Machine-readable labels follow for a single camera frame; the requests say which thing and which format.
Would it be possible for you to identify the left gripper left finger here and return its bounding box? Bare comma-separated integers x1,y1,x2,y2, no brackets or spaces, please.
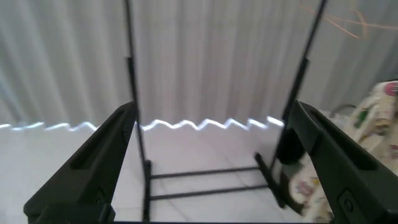
23,101,137,223

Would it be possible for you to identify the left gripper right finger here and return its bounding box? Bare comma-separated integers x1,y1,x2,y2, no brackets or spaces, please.
287,99,398,224

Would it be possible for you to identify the cream printed garment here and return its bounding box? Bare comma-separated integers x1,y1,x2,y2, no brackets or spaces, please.
287,80,398,223

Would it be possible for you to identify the black clothes rack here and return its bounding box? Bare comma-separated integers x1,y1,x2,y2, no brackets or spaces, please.
123,0,328,222

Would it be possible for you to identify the white curtain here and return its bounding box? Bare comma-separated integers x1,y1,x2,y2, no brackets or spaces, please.
0,0,398,131

